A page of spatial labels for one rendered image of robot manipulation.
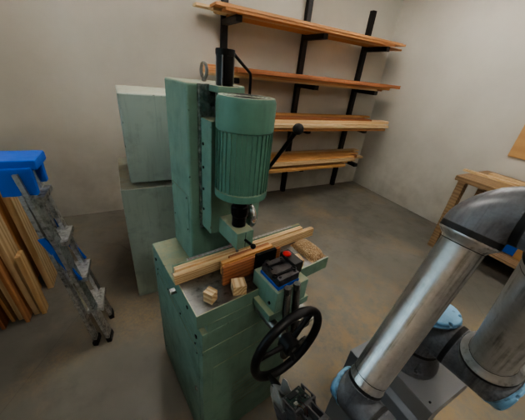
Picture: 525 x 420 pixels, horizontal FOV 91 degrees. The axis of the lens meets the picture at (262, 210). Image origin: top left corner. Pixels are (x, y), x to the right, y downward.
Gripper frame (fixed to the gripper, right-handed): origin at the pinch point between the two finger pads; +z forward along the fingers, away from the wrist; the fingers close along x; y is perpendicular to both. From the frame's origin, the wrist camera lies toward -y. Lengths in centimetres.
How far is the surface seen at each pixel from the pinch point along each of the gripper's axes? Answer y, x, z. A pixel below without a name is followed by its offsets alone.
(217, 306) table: 23.0, 6.7, 17.3
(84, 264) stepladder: 18, 42, 120
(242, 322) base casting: 10.1, -3.4, 21.5
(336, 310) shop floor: -55, -107, 66
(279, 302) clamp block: 21.4, -10.4, 7.3
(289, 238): 31, -36, 30
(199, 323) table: 19.6, 13.2, 18.0
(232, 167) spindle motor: 66, -3, 14
